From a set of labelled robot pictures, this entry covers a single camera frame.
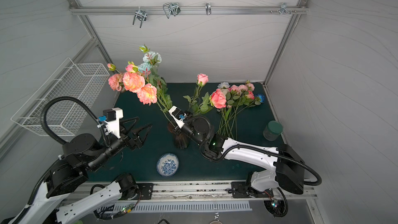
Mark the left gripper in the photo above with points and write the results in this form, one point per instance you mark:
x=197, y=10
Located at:
x=129, y=137

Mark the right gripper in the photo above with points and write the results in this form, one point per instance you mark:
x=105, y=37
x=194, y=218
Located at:
x=183, y=127

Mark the peach pink peony spray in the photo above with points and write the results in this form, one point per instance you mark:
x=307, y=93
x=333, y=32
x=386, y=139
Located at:
x=144, y=81

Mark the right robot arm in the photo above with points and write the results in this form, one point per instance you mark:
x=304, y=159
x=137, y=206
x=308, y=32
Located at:
x=283, y=169

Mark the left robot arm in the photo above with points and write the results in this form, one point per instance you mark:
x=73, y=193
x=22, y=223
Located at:
x=84, y=154

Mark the dark red glass vase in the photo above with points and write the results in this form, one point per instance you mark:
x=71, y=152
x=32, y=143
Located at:
x=180, y=140

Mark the blue white porcelain bowl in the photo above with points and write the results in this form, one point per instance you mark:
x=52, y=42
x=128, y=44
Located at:
x=167, y=165

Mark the white peony flower stem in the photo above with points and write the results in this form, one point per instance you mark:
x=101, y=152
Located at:
x=224, y=85

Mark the small pink rose spray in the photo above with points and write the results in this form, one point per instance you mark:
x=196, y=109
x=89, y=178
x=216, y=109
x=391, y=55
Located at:
x=239, y=98

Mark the blue rose stem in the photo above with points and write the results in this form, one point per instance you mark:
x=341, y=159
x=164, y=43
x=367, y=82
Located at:
x=261, y=98

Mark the metal hook clamp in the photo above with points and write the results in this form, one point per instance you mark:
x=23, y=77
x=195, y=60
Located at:
x=140, y=16
x=208, y=8
x=171, y=9
x=283, y=10

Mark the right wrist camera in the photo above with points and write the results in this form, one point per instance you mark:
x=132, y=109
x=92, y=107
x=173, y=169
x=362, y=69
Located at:
x=177, y=114

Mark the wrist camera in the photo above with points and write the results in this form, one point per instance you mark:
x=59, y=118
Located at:
x=177, y=114
x=111, y=121

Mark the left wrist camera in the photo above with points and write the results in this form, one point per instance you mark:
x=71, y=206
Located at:
x=111, y=121

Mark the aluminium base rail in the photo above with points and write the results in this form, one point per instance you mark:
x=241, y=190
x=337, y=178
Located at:
x=212, y=190

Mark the aluminium crossbar rail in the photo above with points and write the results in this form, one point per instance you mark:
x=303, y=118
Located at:
x=185, y=10

